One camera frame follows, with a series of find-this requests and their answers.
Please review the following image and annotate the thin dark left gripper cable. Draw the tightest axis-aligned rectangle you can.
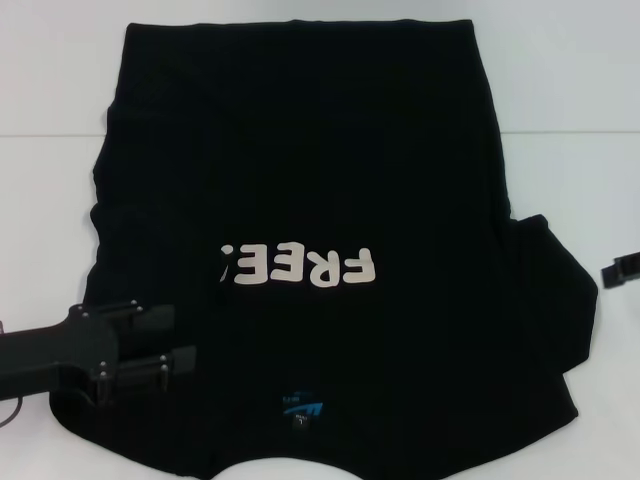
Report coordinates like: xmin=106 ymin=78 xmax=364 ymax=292
xmin=0 ymin=396 xmax=22 ymax=430

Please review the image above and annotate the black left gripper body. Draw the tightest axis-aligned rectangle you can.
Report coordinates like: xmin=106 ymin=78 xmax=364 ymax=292
xmin=0 ymin=304 xmax=120 ymax=400

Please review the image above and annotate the black t-shirt with FREE print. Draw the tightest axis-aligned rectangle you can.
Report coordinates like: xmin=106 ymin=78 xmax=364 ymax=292
xmin=48 ymin=18 xmax=600 ymax=480

